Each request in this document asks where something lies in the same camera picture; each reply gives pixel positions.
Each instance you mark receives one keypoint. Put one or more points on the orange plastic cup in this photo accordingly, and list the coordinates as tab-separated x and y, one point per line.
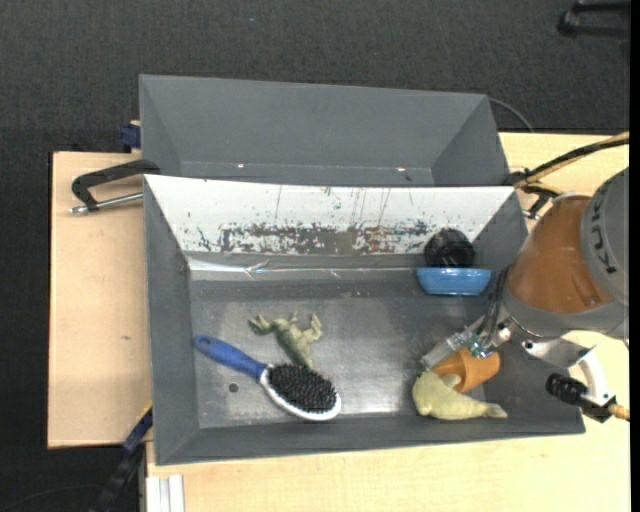
475	372

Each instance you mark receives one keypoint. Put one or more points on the pale cardboard board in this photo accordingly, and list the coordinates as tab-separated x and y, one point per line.
97	300

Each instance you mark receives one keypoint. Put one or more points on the pale yellow plush seal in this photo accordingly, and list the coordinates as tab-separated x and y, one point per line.
450	402

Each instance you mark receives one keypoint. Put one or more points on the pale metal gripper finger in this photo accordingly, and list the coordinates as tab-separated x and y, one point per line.
436	354

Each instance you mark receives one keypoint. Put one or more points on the grey metal bin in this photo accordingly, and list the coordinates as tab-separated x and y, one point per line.
350	320

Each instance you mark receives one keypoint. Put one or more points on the green toy dinosaur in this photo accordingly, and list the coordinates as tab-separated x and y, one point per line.
292	336

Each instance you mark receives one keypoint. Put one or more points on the blue bowl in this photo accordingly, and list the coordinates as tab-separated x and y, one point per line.
454	281

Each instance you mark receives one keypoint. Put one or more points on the black round cap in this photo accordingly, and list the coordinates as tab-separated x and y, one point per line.
449	247

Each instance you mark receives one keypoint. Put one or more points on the black cylinder on white bracket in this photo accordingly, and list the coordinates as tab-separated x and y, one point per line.
567	389

